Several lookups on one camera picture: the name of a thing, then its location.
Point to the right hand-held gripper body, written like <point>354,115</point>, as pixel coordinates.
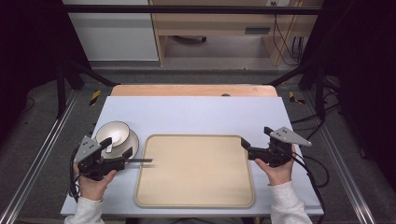
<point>275,152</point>

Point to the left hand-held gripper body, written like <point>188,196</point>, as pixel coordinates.
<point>93,161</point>

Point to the dark chopstick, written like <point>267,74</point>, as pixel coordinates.
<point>140,160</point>

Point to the person's right hand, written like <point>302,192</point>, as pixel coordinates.
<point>278,174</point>

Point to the person's left hand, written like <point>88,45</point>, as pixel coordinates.
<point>93,188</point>

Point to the white ceramic spoon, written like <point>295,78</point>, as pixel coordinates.
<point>113,138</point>

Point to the white plate with dark rim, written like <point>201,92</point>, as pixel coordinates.
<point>132,143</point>

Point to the white bowl with dark rim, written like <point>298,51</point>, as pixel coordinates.
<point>113,133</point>

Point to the yellow black tape piece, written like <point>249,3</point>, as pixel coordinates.
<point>95,97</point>
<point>294,98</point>

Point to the white board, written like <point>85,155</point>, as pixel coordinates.
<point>199,115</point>

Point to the beige tray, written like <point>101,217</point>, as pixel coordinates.
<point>194,171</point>

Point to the black metal stand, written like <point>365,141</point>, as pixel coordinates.
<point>62,90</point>
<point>319,93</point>

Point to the wooden table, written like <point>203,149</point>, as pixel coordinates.
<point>193,90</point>

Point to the white cabinet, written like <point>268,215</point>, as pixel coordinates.
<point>115,34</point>

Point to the wooden desk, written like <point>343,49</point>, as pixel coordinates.
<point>214,26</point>

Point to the aluminium rail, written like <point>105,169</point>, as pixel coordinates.
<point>342,161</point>
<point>40,155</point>

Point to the black frame bar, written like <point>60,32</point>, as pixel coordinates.
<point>186,9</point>

